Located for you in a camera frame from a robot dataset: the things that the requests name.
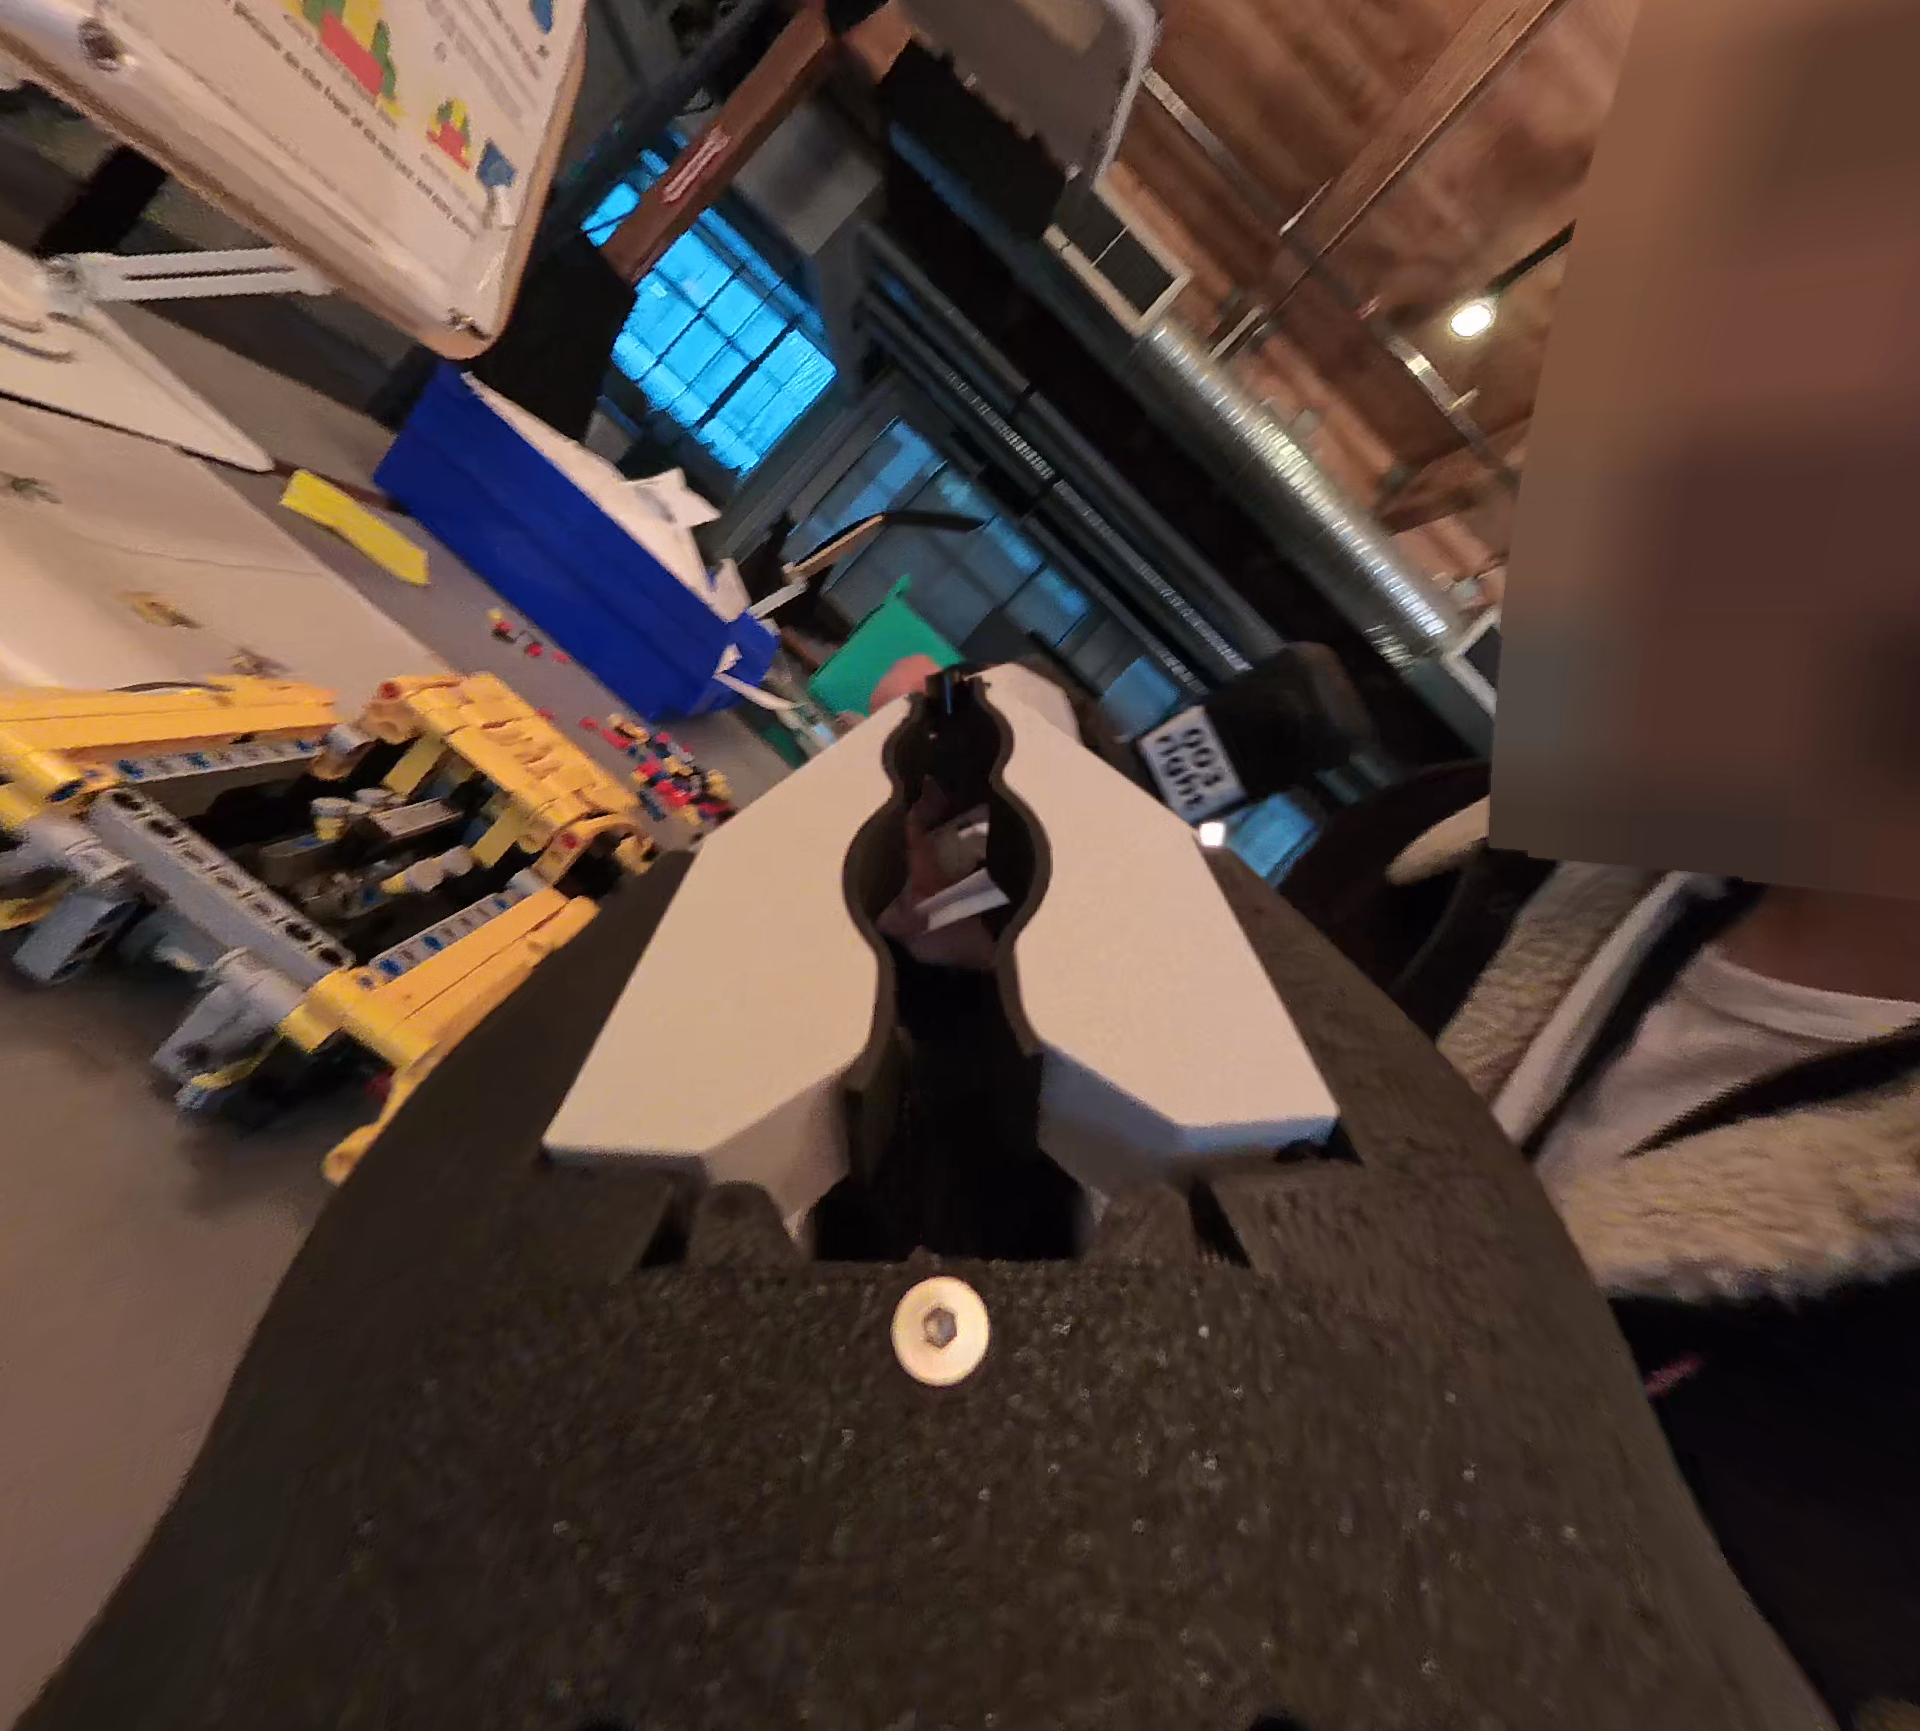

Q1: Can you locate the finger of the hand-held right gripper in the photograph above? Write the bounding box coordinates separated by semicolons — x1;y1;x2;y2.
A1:
918;820;1010;935

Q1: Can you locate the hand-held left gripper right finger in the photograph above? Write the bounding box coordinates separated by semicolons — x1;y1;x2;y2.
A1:
974;674;1342;1253

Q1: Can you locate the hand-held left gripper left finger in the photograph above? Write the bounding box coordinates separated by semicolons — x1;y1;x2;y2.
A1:
542;694;920;1255

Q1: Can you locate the pile of small coloured pins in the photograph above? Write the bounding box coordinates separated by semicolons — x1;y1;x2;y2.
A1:
576;712;739;826

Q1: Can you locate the yellow toy brick car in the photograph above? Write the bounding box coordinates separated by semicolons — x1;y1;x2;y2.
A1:
0;674;662;1185

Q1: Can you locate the grey desk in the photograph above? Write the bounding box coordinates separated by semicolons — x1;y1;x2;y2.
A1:
0;306;842;1687

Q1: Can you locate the green carry box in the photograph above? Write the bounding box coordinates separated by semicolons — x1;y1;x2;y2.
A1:
811;580;963;720

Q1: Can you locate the blue storage bin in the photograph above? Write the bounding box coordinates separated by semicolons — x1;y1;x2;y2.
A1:
375;366;782;720

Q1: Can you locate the heap of white paper bags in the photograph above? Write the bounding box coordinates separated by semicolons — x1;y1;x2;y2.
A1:
465;374;790;714

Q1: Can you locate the person's fleece jacket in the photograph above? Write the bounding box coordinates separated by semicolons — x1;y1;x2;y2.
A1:
1283;756;1920;1731

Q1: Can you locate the yellow sticky note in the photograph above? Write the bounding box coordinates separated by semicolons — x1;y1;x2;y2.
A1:
281;472;432;586

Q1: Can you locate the open instruction booklet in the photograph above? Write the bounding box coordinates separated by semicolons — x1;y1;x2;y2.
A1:
0;396;453;714

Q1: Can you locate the wooden clipboard board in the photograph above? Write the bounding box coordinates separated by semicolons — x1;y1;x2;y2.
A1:
0;0;625;360

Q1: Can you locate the metal ventilation duct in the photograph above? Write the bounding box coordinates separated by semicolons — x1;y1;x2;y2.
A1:
1125;322;1488;714

